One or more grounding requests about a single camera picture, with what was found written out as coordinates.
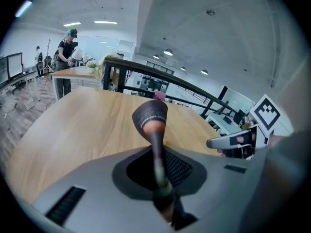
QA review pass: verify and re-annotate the person's right forearm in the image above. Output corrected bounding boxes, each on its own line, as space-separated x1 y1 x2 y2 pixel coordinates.
268 133 285 150

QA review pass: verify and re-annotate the pink chair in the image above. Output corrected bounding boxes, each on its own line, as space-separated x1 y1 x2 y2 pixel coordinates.
154 90 168 101

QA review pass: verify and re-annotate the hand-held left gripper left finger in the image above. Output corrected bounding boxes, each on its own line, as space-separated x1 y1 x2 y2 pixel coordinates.
31 146 176 233

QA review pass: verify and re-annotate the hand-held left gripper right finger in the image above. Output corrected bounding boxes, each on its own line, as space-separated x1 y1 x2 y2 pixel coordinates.
164 146 268 233

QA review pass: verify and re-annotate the long wooden table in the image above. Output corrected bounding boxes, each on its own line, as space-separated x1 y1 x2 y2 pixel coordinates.
51 65 103 102

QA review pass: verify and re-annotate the large wooden table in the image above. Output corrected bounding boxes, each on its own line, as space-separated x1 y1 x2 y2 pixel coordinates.
4 86 222 204

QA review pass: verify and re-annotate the black metal railing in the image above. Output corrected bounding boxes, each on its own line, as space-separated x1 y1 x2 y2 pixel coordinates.
103 57 256 121

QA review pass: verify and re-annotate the light blue table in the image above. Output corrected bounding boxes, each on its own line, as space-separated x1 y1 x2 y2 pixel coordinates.
205 112 244 136

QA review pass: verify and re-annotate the potted flower plant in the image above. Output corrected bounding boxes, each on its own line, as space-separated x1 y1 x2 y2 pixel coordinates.
86 55 98 74

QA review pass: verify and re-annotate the wooden coat rack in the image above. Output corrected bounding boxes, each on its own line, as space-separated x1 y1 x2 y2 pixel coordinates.
44 38 54 83

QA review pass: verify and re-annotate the beige jacket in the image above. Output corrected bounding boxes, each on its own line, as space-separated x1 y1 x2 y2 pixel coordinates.
94 52 125 87

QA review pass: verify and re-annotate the white table lamp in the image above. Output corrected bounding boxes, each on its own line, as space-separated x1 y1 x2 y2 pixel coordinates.
71 48 84 67

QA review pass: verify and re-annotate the black monitor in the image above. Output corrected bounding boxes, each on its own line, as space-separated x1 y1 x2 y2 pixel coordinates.
0 52 24 85

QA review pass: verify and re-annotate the white desk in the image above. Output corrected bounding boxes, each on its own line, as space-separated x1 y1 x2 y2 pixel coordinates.
0 70 41 102

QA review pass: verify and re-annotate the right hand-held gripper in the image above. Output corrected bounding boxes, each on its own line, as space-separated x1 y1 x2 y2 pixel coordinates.
206 94 282 161

